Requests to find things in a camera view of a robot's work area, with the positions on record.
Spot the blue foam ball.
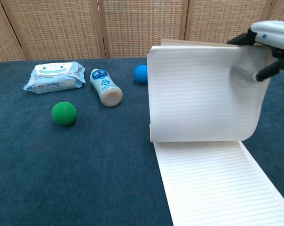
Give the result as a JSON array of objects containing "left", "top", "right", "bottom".
[{"left": 134, "top": 65, "right": 148, "bottom": 84}]

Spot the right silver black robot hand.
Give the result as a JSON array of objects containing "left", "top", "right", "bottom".
[{"left": 227, "top": 20, "right": 284, "bottom": 82}]

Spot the woven rattan folding screen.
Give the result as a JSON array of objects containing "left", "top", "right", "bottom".
[{"left": 0, "top": 0, "right": 284, "bottom": 63}]

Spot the dark teal tablecloth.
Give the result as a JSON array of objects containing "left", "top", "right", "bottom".
[{"left": 0, "top": 54, "right": 284, "bottom": 226}]

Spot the off-white spiral notebook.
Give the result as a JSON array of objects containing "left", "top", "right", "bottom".
[{"left": 146, "top": 39, "right": 284, "bottom": 226}]

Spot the light blue wet wipes pack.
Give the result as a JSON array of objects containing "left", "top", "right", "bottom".
[{"left": 23, "top": 61, "right": 86, "bottom": 95}]

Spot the green foam ball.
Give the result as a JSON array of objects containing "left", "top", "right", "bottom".
[{"left": 51, "top": 101, "right": 78, "bottom": 126}]

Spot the white blue-label drink bottle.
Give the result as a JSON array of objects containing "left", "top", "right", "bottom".
[{"left": 89, "top": 68, "right": 123, "bottom": 108}]

